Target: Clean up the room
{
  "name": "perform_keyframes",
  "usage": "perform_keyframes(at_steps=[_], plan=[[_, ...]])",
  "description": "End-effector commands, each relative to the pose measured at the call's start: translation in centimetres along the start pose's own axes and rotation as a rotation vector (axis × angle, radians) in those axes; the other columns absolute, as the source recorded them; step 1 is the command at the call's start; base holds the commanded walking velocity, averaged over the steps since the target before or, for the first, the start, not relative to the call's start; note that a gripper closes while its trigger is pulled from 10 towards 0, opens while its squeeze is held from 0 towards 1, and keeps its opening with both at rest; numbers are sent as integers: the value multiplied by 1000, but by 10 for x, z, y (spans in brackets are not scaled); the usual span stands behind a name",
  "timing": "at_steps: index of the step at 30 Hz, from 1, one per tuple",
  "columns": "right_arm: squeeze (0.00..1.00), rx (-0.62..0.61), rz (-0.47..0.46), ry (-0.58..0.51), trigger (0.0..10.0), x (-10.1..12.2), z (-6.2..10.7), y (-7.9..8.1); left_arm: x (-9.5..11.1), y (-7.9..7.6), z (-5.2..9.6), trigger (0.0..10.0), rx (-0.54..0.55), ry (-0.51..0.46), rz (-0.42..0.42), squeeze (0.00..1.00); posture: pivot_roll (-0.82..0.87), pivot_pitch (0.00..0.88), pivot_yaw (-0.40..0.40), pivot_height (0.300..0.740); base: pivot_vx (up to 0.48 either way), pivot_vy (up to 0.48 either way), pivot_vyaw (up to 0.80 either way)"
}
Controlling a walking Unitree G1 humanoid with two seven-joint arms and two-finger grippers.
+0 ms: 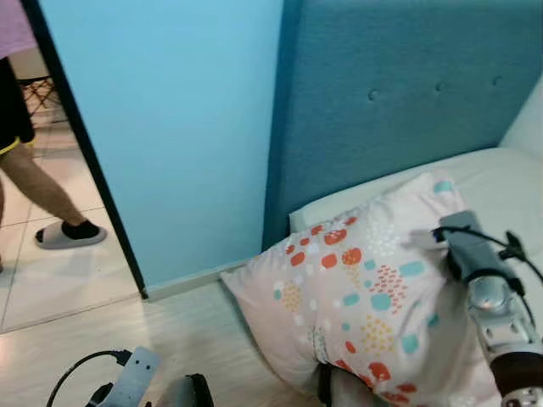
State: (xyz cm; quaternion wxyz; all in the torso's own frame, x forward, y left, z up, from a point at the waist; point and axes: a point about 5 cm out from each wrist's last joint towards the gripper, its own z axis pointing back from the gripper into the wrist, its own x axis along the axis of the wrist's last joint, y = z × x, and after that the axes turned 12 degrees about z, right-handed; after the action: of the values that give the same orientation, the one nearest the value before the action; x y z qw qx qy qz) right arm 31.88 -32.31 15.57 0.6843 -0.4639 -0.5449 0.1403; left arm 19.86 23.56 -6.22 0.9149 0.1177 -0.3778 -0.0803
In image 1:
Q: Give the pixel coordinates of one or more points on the wooden chair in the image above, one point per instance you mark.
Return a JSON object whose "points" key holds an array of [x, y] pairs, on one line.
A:
{"points": [[38, 97]]}

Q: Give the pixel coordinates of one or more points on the bed mattress with cream sheet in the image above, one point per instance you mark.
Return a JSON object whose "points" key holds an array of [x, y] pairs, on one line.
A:
{"points": [[501, 182]]}

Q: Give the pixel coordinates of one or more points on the bare person leg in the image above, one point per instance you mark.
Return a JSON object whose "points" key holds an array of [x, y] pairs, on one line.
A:
{"points": [[34, 182]]}

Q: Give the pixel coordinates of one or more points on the teal upholstered bed headboard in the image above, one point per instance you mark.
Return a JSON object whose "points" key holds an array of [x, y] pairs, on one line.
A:
{"points": [[399, 127]]}

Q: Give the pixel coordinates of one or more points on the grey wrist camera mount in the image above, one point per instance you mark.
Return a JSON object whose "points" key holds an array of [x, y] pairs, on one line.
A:
{"points": [[136, 377], [471, 246]]}

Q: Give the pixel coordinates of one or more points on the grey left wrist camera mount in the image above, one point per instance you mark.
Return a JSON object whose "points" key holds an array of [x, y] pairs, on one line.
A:
{"points": [[136, 377]]}

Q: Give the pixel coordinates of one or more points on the pink pillow with coloured dots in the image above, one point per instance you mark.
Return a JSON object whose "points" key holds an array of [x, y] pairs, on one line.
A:
{"points": [[339, 288]]}

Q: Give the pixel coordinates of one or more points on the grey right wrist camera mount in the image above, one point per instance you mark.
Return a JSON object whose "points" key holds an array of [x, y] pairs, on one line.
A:
{"points": [[471, 246]]}

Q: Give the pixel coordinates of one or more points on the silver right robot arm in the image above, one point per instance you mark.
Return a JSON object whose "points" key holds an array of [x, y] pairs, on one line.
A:
{"points": [[501, 314]]}

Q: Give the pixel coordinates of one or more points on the black shorts with yellow trim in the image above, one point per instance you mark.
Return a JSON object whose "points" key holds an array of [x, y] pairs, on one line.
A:
{"points": [[13, 110]]}

